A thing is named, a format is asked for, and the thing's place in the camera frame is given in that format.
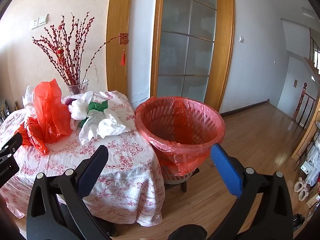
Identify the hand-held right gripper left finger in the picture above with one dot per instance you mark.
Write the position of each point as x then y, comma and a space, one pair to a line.
92, 170

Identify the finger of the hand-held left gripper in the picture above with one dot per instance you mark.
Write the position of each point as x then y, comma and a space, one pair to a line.
12, 142

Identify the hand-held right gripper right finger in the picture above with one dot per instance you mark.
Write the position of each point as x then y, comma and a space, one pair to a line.
226, 170

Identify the large white plastic bag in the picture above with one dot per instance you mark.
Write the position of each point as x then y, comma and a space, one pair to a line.
90, 130

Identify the red bin liner bag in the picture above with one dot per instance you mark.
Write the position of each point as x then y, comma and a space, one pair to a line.
180, 155

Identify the large red plastic bag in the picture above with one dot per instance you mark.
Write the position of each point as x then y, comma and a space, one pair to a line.
50, 107

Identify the lattice plastic wastebasket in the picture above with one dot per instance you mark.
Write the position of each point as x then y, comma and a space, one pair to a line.
175, 179

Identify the purple plastic bag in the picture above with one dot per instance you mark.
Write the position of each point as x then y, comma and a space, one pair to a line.
70, 101

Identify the small twisted red plastic bag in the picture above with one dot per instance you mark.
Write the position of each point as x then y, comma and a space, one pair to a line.
32, 135

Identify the floral pink white tablecloth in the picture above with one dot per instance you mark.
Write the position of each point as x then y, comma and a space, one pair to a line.
120, 160

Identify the dark wooden stool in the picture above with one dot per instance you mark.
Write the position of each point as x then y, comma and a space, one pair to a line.
183, 185

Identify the crumpled white tissue paper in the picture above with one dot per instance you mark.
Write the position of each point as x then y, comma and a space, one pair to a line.
112, 127

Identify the translucent white plastic bag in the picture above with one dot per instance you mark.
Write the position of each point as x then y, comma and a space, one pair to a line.
78, 110

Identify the green plastic bag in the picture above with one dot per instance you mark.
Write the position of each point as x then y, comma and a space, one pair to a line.
96, 105

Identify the fluffy beige slipper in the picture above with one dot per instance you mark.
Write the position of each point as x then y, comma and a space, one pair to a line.
303, 194
298, 185

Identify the glass vase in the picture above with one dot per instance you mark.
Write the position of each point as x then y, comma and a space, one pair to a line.
76, 88

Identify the wooden shoe rack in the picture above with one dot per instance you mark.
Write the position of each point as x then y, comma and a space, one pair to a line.
305, 140

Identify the black shoe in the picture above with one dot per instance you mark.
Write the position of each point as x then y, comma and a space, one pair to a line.
298, 222

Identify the small red lantern ornament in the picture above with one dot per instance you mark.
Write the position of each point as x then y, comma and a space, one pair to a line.
60, 52

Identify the wooden stair railing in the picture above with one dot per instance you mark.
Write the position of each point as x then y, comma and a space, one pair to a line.
303, 102

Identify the red bud branches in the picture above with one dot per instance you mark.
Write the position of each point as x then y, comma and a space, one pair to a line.
68, 55

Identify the red knot tassel ornament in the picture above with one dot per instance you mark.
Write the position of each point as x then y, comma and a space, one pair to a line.
123, 40

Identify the wooden glazed door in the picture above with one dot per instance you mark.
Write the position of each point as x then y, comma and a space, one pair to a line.
185, 42

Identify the brown wall plate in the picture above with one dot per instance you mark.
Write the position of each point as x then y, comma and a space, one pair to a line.
295, 83

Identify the white wall socket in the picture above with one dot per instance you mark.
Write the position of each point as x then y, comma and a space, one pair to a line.
34, 24

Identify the white wall switch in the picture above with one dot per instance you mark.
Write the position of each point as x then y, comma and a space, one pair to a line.
43, 20

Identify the small white light switch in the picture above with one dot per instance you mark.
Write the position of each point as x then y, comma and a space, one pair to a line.
242, 39

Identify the wooden wall trim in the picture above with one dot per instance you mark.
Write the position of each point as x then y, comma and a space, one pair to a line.
117, 30

